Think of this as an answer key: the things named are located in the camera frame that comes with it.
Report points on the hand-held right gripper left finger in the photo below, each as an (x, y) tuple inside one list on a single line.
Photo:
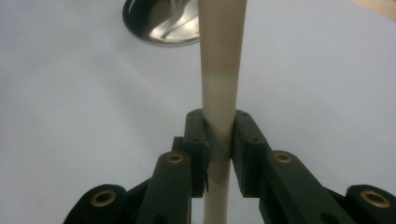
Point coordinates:
[(174, 186)]

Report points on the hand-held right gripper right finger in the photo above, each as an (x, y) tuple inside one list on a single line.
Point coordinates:
[(280, 186)]

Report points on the beige perforated skimmer spoon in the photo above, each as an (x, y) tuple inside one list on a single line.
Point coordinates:
[(219, 62)]

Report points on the steel utensil rack stand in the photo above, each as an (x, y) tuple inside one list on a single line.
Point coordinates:
[(162, 28)]

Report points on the wooden board with white sheet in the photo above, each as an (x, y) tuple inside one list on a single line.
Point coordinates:
[(77, 109)]

